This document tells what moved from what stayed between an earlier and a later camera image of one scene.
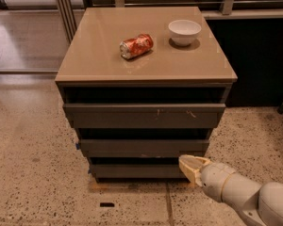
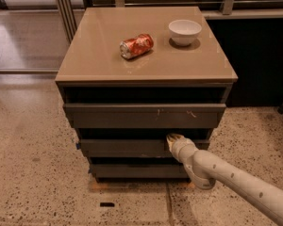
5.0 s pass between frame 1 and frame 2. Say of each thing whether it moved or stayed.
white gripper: moved
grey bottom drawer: stayed
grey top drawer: stayed
